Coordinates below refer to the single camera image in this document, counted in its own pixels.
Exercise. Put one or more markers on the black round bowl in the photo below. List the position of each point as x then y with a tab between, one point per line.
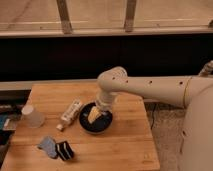
99	125

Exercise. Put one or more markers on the blue cloth piece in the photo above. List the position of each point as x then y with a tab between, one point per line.
48	146

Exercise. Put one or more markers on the white tube with label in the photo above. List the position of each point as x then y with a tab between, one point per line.
69	115

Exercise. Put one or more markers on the wooden table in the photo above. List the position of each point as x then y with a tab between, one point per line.
127	145

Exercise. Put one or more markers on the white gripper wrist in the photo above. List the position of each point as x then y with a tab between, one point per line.
104	102

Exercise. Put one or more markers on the black striped eraser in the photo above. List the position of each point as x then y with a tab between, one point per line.
64	151

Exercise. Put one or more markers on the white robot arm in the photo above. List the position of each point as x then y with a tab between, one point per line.
194	93

